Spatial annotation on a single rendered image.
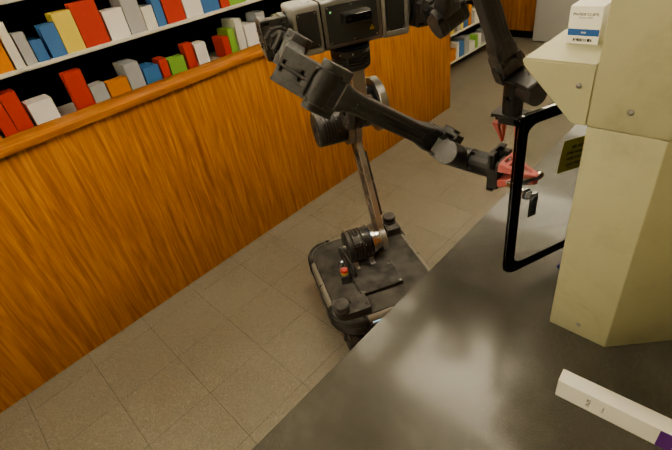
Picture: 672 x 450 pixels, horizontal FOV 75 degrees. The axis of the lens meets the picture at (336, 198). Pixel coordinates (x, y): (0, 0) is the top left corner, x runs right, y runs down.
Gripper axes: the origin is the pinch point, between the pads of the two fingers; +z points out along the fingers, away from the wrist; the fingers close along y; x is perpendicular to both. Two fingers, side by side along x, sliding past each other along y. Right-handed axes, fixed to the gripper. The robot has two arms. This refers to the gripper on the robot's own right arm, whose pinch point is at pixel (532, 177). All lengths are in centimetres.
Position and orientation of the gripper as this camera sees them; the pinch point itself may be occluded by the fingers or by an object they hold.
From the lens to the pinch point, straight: 106.8
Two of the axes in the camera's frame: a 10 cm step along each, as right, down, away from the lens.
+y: -1.4, -8.2, -5.6
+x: 6.9, -4.8, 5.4
